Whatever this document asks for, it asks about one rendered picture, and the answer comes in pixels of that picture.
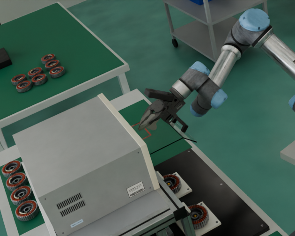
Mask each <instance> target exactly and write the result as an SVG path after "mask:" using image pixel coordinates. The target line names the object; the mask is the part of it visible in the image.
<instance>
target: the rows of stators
mask: <svg viewBox="0 0 295 236"><path fill-rule="evenodd" d="M22 169H23V166H22V164H21V162H20V161H18V160H15V161H10V162H9V163H7V164H6V165H4V166H3V168H2V170H1V171H2V173H3V175H4V177H7V178H8V179H7V181H6V186H7V188H8V189H9V190H10V191H13V192H12V194H11V196H10V199H11V200H12V202H13V204H14V205H18V207H17V209H16V211H15V214H16V216H17V218H18V219H19V220H20V221H29V220H31V219H33V218H34V217H35V216H36V215H37V214H38V212H39V206H38V204H37V202H36V201H34V200H31V199H32V197H33V194H34V193H33V191H32V189H31V187H29V186H26V184H27V182H28V178H27V176H26V174H24V173H22V172H21V171H22ZM25 193H26V194H25ZM23 212H24V213H23Z"/></svg>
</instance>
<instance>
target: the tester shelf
mask: <svg viewBox="0 0 295 236"><path fill-rule="evenodd" d="M21 163H22V166H23V168H24V171H25V173H26V176H27V178H28V181H29V183H30V186H31V188H32V191H33V193H34V196H35V198H36V201H37V203H38V206H39V208H40V211H41V213H42V216H43V218H44V221H45V223H46V226H47V228H48V231H49V233H50V236H57V234H56V232H55V230H54V228H53V226H52V224H51V222H50V221H49V219H48V217H47V215H46V213H45V211H44V209H43V207H42V205H41V203H40V202H39V200H38V198H37V195H36V193H35V190H34V188H33V185H32V183H31V180H30V178H29V175H28V173H27V171H26V168H25V166H24V163H23V161H22V162H21ZM155 173H156V176H157V180H158V183H159V186H160V188H158V189H156V190H153V191H151V192H149V193H148V194H146V195H144V196H142V197H140V198H138V199H136V200H134V201H132V202H130V203H128V204H127V205H125V206H123V207H121V208H119V209H117V210H115V211H113V212H111V213H109V214H107V215H106V216H104V217H102V218H100V219H98V220H96V221H94V222H92V223H90V224H88V225H87V226H85V227H83V228H81V229H79V230H77V231H75V232H73V233H71V234H69V235H67V236H150V235H152V234H154V233H156V232H157V231H159V230H161V229H163V228H165V227H167V226H168V225H171V224H172V223H174V222H176V221H178V220H180V219H182V218H184V217H186V216H187V212H186V209H185V206H184V205H183V204H182V202H181V201H180V200H179V199H178V198H177V196H176V195H175V194H174V193H173V191H172V190H171V189H170V188H169V187H168V186H167V184H166V183H165V182H164V181H163V179H162V178H161V177H160V176H159V175H158V173H157V172H156V171H155Z"/></svg>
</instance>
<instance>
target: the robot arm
mask: <svg viewBox="0 0 295 236"><path fill-rule="evenodd" d="M251 45H252V46H253V47H254V48H260V49H261V50H262V51H263V52H264V53H265V54H267V55H268V56H269V57H270V58H271V59H272V60H273V61H274V62H275V63H276V64H277V65H279V66H280V67H281V68H282V69H283V70H284V71H285V72H286V73H287V74H288V75H289V76H291V77H292V78H293V79H294V80H295V52H294V51H293V50H292V49H291V48H289V47H288V46H287V45H286V44H285V43H284V42H283V41H282V40H281V39H280V38H278V37H277V36H276V35H275V34H274V33H273V27H272V26H271V25H270V19H269V16H268V15H267V13H266V12H264V11H263V10H261V9H258V8H251V9H248V10H246V11H245V12H244V13H243V14H242V15H241V16H240V18H239V19H238V21H237V22H236V23H235V25H234V26H233V27H232V29H231V30H230V32H229V34H228V36H227V39H226V41H225V43H224V45H223V47H222V48H221V54H220V56H219V58H218V59H217V61H216V63H215V65H214V67H213V68H212V70H211V72H210V71H209V69H208V68H207V67H206V66H205V65H204V64H202V63H201V62H199V61H197V62H195V63H194V64H193V65H192V66H191V67H190V68H189V69H188V70H187V71H186V72H185V73H184V74H183V75H182V76H181V77H180V78H179V79H178V80H177V81H176V82H175V83H174V84H173V85H172V88H170V89H169V91H170V92H171V93H170V92H165V91H160V90H154V89H149V88H146V89H145V91H144V94H145V95H146V96H147V97H149V98H155V99H157V100H156V101H154V102H153V103H152V104H151V105H150V106H148V107H147V109H146V110H145V112H144V114H143V115H142V118H141V120H140V124H139V127H138V130H139V131H140V130H143V129H145V128H148V129H150V130H153V131H154V130H156V129H157V126H156V123H157V122H158V121H159V119H160V118H161V119H162V120H163V121H165V122H166V123H168V124H170V123H171V122H172V121H173V120H174V119H175V117H176V116H177V114H176V113H177V112H178V111H179V110H180V109H181V108H182V107H183V106H184V105H185V104H186V103H185V102H184V101H183V99H186V98H187V97H188V96H189V95H190V94H191V93H192V91H194V90H196V91H197V92H198V94H197V96H196V98H195V99H194V101H193V102H192V103H191V105H190V111H191V113H192V115H194V116H196V117H202V116H204V115H205V114H207V112H208V111H209V110H210V109H211V108H212V107H214V108H215V109H217V108H219V107H220V106H221V105H222V103H223V102H224V101H225V100H226V99H227V98H228V96H227V94H226V93H225V92H224V91H223V90H222V89H221V88H222V86H223V84H224V82H225V80H226V78H227V76H228V75H229V73H230V71H231V69H232V67H233V66H234V64H235V62H236V61H237V60H239V59H240V58H241V56H242V54H243V53H244V52H245V51H246V50H247V49H248V48H249V47H250V46H251ZM288 104H289V106H290V107H291V108H292V110H293V111H294V112H295V95H294V96H293V97H292V98H291V99H290V100H289V102H288ZM173 117H174V118H173ZM172 118H173V119H172ZM171 119H172V120H171ZM170 120H171V121H170Z"/></svg>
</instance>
